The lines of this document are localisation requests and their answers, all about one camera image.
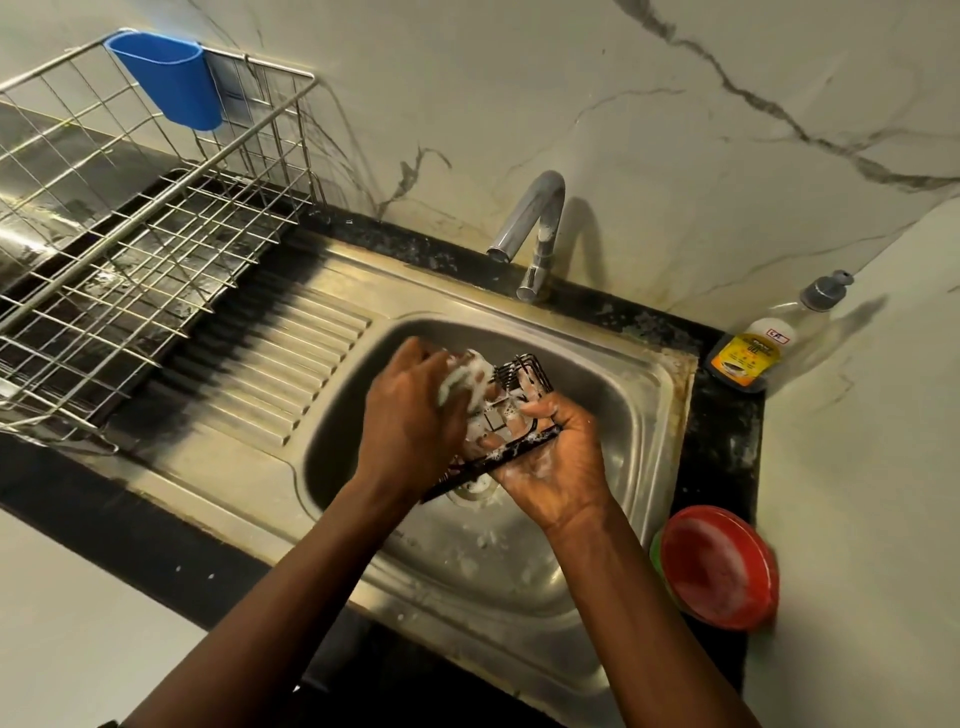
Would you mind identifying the person's right hand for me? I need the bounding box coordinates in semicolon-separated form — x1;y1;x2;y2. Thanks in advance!
480;393;613;535

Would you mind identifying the person's left hand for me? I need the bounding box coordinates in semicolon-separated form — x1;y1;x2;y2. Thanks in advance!
354;336;472;505

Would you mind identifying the black wire rack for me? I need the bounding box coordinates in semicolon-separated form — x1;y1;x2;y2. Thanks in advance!
420;353;564;505

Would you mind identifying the white soapy sponge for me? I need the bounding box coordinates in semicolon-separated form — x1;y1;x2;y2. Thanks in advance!
437;348;498;418

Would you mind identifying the person's left forearm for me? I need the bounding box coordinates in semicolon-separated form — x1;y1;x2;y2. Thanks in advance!
120;474;418;728

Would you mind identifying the person's right forearm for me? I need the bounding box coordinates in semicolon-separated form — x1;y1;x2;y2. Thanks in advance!
546;501;763;728

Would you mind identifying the stainless steel sink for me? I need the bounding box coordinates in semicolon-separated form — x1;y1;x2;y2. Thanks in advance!
96;228;700;728

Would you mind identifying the sink drain strainer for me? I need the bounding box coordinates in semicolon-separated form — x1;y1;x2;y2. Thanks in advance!
450;474;502;505

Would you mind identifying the chrome faucet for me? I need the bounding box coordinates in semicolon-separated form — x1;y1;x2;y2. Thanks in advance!
486;170;567;304

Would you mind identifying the red round soap tub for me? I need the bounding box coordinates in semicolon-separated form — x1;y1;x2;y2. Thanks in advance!
649;504;781;633

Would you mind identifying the clear dish soap bottle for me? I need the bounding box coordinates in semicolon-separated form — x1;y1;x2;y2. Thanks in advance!
705;270;856;394

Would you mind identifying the blue plastic cutlery cup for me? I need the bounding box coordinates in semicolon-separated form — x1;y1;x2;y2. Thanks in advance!
103;30;225;133

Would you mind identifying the steel wire dish rack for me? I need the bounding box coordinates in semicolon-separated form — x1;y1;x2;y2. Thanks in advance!
0;30;331;455

